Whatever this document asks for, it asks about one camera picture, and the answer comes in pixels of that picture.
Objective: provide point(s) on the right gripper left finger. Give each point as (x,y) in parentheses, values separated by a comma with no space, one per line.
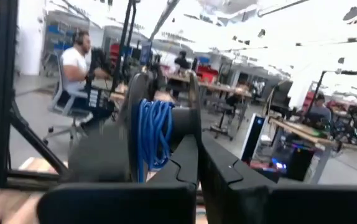
(172,186)

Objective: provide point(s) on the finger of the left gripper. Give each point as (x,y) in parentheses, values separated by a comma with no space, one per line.
(83,158)
(113,155)

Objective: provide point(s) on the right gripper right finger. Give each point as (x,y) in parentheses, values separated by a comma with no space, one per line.
(228,186)

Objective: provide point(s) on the white computer case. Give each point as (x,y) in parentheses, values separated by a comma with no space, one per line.
(253,137)

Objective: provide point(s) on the grey office chair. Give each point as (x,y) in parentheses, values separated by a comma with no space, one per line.
(60,104)

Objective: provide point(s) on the black stool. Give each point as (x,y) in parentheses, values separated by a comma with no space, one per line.
(225,118)

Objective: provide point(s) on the black computer tower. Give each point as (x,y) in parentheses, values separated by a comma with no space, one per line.
(293,163)

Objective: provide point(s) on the wooden top desk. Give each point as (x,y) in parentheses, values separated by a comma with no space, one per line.
(303,132)

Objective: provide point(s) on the person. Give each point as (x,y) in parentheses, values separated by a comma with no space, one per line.
(320,112)
(182,62)
(72,62)

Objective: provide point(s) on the red storage bins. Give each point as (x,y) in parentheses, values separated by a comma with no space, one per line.
(208,74)

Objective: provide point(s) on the black background rig frame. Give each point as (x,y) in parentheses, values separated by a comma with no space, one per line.
(318,84)

